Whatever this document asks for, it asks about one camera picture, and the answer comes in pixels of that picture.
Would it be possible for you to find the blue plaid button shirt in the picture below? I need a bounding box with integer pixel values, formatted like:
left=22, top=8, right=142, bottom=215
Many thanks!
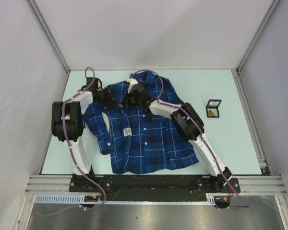
left=84, top=81, right=199, bottom=174

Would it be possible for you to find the landscape round brooch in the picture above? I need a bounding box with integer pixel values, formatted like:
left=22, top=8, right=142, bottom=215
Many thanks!
left=208, top=109, right=216, bottom=116

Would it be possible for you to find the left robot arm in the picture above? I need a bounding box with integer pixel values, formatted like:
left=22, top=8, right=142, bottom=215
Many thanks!
left=51, top=77, right=114, bottom=192

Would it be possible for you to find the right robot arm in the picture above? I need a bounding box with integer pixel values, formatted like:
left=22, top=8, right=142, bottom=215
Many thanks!
left=121, top=82, right=233, bottom=192

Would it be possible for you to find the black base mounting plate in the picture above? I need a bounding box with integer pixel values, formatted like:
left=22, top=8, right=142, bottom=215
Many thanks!
left=69, top=174, right=240, bottom=193

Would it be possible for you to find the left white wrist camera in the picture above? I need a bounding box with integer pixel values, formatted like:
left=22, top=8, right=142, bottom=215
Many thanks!
left=92, top=78, right=103, bottom=91

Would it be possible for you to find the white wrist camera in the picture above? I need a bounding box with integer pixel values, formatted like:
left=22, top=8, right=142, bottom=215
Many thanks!
left=92, top=78, right=103, bottom=91
left=126, top=78, right=138, bottom=94

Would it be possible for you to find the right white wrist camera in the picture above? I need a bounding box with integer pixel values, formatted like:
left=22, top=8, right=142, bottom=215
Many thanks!
left=126, top=78, right=138, bottom=94

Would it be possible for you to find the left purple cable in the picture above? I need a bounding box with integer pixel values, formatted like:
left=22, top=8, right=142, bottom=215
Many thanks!
left=36, top=67, right=108, bottom=216

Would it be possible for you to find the purple cable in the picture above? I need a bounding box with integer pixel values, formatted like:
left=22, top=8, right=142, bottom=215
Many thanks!
left=129, top=69, right=250, bottom=210
left=36, top=67, right=108, bottom=216

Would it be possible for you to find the black square frame stand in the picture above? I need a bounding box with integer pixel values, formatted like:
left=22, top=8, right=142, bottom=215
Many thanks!
left=206, top=99, right=222, bottom=118

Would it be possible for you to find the grey slotted cable duct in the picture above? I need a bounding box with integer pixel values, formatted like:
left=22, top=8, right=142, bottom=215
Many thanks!
left=35, top=195, right=231, bottom=207

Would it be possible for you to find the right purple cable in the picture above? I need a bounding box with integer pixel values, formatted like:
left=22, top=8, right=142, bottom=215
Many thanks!
left=129, top=69, right=250, bottom=210

